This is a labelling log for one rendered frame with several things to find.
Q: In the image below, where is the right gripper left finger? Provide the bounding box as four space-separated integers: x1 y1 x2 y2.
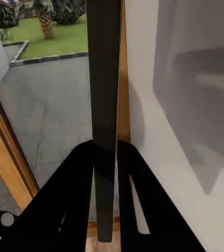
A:
0 140 94 252

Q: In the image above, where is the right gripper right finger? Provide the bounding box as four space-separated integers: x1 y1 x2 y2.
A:
117 140 206 252

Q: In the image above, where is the poster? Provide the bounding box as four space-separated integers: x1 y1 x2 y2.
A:
86 0 123 243

